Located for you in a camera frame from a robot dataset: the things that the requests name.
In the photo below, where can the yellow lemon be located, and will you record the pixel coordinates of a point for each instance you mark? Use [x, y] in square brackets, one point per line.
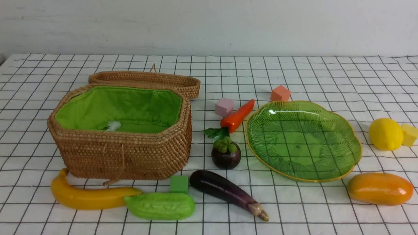
[386, 134]

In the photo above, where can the orange carrot with leaves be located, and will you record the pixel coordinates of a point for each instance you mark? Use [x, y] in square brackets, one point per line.
[231, 122]

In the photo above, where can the green bitter gourd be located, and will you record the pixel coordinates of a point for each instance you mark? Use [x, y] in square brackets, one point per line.
[160, 206]

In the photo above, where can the orange foam cube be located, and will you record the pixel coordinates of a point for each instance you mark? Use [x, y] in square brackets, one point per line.
[280, 93]

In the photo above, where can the woven wicker basket green lining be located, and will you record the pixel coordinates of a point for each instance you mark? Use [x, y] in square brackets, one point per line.
[123, 132]

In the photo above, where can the purple eggplant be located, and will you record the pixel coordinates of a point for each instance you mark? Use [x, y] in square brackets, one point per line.
[218, 186]

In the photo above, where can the white checkered tablecloth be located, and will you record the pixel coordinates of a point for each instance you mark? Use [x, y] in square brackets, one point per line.
[361, 89]

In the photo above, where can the dark purple mangosteen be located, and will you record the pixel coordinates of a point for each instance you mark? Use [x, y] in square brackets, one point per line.
[226, 154]

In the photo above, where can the yellow plastic banana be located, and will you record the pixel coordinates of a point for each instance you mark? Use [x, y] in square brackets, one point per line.
[89, 199]

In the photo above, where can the green glass leaf plate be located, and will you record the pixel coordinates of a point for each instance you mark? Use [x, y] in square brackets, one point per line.
[303, 141]

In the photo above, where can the pink foam cube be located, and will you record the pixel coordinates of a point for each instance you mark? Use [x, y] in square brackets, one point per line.
[224, 107]

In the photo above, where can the green foam cube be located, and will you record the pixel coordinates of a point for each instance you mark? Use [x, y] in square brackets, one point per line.
[179, 184]

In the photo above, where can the orange mango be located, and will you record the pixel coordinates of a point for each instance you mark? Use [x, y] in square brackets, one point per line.
[380, 188]

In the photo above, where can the woven wicker basket lid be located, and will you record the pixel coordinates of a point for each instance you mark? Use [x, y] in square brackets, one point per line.
[186, 85]

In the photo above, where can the yellow foam cube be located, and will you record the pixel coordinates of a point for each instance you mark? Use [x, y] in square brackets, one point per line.
[410, 135]

